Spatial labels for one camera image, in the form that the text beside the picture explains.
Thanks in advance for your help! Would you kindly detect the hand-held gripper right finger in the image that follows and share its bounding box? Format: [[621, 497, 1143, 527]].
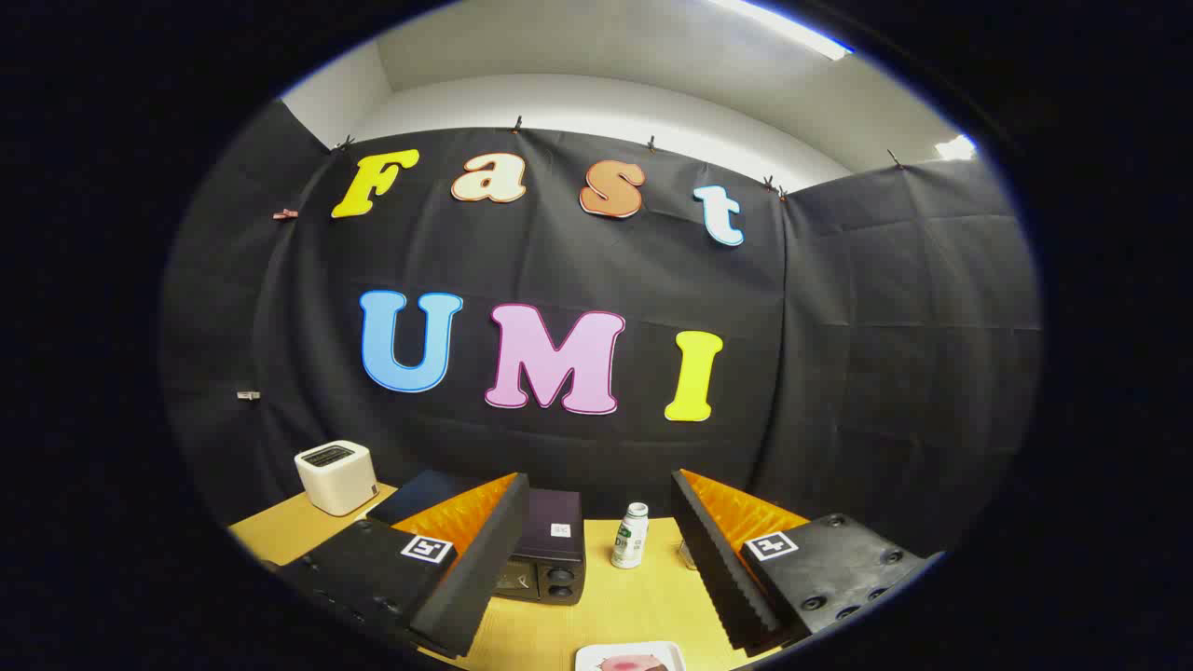
[[671, 469, 942, 653]]

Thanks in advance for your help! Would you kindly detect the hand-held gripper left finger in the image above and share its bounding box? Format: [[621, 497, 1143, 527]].
[[277, 472, 530, 659]]

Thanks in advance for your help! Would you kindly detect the black toaster oven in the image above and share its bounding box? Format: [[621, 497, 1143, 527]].
[[368, 469, 586, 607]]

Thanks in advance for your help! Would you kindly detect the white square plate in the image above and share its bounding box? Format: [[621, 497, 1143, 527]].
[[575, 641, 688, 671]]

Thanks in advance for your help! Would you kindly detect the white bread toaster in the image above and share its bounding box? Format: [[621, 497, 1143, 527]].
[[295, 440, 379, 517]]

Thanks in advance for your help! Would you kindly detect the white bottle green cap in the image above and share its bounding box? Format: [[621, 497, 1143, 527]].
[[611, 502, 650, 569]]

